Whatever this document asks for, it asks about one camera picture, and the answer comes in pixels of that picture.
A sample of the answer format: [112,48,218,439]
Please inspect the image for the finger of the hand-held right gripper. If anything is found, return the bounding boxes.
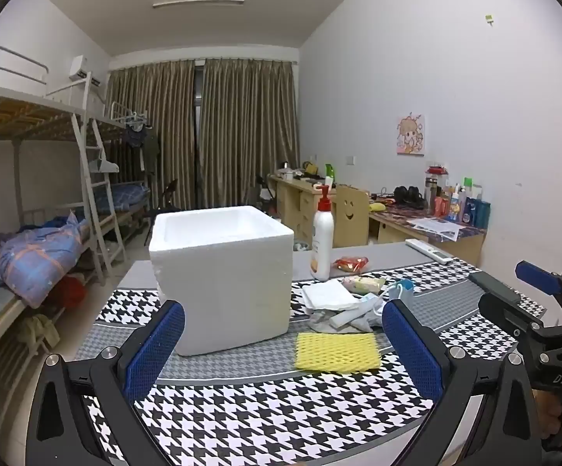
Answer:
[469,272,553,338]
[515,260,562,303]

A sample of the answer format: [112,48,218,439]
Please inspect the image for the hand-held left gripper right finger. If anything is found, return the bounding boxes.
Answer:
[380,298,541,466]

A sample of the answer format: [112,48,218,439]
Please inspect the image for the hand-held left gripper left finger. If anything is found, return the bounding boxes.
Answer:
[26,300,187,466]

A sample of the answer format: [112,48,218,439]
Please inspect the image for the blue face mask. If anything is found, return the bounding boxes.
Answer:
[380,279,415,308]

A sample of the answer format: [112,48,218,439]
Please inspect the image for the white foam strip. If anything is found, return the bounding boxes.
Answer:
[329,301,383,328]

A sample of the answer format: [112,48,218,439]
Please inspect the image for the yellow foam net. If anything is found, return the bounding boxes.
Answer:
[294,331,381,374]

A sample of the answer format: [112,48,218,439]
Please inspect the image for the green tissue pack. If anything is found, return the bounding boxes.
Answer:
[343,276,387,294]

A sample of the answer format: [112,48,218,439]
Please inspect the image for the white foam box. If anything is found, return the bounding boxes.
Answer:
[149,205,294,357]

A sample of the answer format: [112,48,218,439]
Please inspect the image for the grey cloth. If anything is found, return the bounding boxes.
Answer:
[308,307,383,333]

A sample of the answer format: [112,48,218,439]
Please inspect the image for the white tissues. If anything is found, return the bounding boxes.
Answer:
[301,280,362,311]

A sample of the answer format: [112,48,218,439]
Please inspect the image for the person's right hand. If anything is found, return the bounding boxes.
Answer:
[533,389,562,441]

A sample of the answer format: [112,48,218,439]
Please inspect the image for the white remote control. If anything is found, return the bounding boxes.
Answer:
[404,238,455,265]

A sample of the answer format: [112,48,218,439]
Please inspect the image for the row of toiletry bottles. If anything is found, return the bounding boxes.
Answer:
[433,177,491,228]

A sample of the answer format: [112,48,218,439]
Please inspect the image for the printed papers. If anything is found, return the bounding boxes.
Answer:
[407,216,462,242]

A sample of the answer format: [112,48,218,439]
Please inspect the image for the red bag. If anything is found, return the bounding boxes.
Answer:
[50,274,87,309]

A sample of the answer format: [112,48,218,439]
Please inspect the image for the red snack packet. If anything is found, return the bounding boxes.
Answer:
[333,256,370,273]

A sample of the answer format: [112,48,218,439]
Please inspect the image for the yellowish cloth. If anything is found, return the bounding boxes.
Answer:
[19,313,61,355]

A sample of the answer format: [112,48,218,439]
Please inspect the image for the thermos with red lid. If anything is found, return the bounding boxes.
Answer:
[425,165,449,202]

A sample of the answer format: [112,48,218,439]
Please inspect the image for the houndstooth tablecloth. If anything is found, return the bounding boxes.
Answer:
[70,240,548,466]

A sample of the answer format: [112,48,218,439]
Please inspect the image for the black headphones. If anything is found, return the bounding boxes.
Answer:
[393,185,428,209]

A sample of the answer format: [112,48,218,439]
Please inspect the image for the white lotion bottle red pump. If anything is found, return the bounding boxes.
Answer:
[310,185,335,281]

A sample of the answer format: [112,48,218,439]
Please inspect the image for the wooden chair with smiley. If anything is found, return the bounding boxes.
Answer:
[333,184,371,248]

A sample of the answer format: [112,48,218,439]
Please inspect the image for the blue plaid blanket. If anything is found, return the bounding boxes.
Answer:
[0,211,90,309]

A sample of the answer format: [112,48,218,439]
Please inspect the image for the black folding chair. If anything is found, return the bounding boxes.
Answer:
[157,179,179,212]

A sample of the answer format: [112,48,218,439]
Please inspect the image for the blue mattress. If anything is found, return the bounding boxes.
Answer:
[91,184,150,212]

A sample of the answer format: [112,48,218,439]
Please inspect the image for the white bunk bed ladder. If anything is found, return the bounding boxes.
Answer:
[71,111,129,285]

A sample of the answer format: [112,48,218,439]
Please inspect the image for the wooden desk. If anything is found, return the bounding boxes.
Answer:
[267,174,485,268]

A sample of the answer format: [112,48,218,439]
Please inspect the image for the hanging dark clothes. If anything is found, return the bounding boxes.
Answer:
[124,123,161,176]

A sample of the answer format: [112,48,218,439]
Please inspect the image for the brown curtain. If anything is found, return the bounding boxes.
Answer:
[106,59,197,212]
[198,58,301,212]

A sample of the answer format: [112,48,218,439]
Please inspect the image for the white metal bunk bed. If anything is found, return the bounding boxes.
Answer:
[0,41,131,389]
[87,102,153,243]

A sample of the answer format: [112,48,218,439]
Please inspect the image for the white air conditioner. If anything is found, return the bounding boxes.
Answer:
[68,55,102,85]

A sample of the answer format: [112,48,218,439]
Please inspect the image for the ceiling light tube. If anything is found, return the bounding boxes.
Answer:
[153,0,244,9]

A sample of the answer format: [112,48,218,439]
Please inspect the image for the cartoon wall poster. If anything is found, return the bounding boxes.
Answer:
[396,113,428,156]

